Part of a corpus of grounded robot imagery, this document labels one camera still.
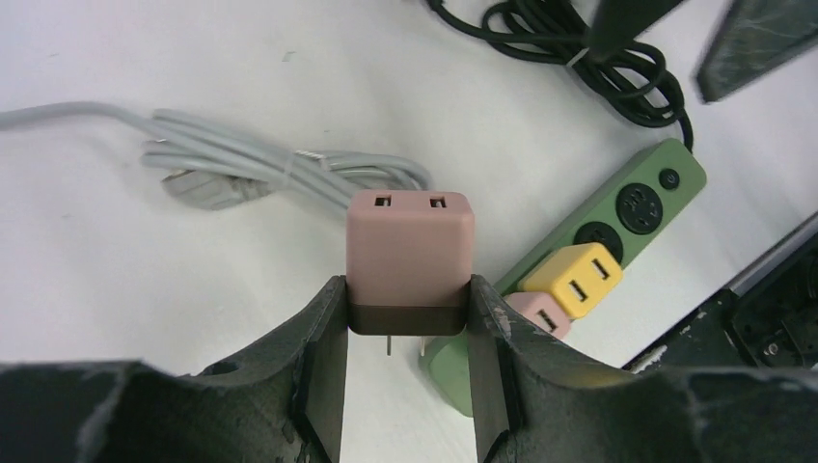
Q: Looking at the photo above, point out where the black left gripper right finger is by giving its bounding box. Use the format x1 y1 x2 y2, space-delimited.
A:
467 275 817 462

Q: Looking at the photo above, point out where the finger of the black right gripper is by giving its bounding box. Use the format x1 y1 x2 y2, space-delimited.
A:
586 0 682 61
695 0 817 103

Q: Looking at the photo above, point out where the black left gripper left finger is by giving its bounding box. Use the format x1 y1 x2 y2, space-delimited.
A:
1 276 348 462

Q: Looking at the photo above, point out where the green power strip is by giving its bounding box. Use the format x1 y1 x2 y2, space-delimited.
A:
418 137 709 420

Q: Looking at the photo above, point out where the pink adapter plug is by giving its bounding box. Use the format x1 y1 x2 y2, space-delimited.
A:
504 292 571 340
345 189 476 337

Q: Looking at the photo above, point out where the yellow adapter plug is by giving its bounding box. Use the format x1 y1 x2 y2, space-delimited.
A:
517 242 623 319

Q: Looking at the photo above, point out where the black coiled cable with plug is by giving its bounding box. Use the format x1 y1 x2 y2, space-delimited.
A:
424 0 695 153

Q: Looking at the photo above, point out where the grey coiled strip cable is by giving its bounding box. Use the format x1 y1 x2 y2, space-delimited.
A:
0 100 436 222

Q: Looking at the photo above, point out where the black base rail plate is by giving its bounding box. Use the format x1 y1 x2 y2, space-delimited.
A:
625 215 817 373

